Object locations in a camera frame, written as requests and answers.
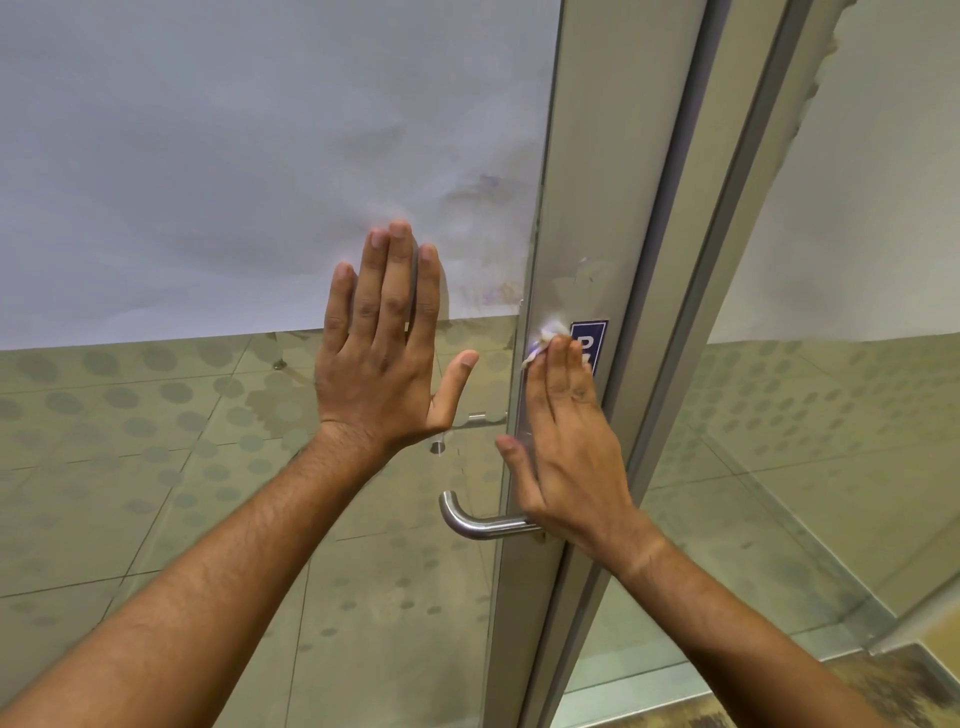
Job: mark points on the white tissue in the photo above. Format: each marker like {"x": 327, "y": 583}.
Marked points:
{"x": 546, "y": 334}

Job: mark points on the person's right thumb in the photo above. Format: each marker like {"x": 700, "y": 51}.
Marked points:
{"x": 517, "y": 476}

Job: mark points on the person's right middle finger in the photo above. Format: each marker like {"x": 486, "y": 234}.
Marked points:
{"x": 562, "y": 367}

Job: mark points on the person's right forearm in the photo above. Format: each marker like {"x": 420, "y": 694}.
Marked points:
{"x": 720, "y": 637}

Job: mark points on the person's right hand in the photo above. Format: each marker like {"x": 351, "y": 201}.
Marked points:
{"x": 577, "y": 465}

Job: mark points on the person's left hand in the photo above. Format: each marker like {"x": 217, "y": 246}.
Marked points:
{"x": 375, "y": 375}

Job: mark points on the person's left little finger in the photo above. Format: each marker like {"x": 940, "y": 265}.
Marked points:
{"x": 339, "y": 307}

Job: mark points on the blue door sticker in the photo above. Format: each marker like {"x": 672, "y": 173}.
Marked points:
{"x": 591, "y": 337}

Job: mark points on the aluminium framed glass panel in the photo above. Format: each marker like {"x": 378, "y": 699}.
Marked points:
{"x": 825, "y": 375}

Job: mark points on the aluminium framed glass door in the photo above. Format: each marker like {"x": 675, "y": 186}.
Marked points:
{"x": 600, "y": 150}

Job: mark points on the person's left forearm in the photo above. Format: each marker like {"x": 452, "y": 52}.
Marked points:
{"x": 202, "y": 600}

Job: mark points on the person's left middle finger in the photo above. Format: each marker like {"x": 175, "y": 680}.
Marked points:
{"x": 399, "y": 274}

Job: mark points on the person's left thumb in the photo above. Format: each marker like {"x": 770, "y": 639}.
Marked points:
{"x": 454, "y": 390}

